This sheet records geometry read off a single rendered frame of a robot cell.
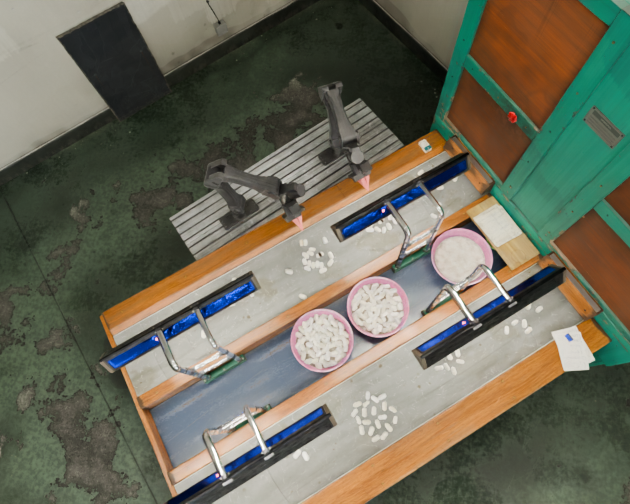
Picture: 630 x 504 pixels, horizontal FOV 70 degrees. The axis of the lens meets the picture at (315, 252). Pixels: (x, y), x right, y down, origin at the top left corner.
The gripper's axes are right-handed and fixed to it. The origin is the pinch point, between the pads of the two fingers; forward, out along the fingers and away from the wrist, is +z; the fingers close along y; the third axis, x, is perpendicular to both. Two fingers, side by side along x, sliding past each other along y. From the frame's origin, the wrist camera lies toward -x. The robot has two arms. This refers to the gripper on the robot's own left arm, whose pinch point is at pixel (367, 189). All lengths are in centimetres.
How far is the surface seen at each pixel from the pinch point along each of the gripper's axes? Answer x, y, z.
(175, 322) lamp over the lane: -32, -96, -2
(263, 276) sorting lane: 3, -60, 13
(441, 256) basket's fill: -18.1, 13.7, 39.2
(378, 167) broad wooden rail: 13.8, 13.7, -2.4
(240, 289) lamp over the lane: -31, -70, 0
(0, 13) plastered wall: 109, -111, -148
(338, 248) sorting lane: -0.6, -24.0, 18.0
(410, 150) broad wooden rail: 13.6, 32.0, -2.1
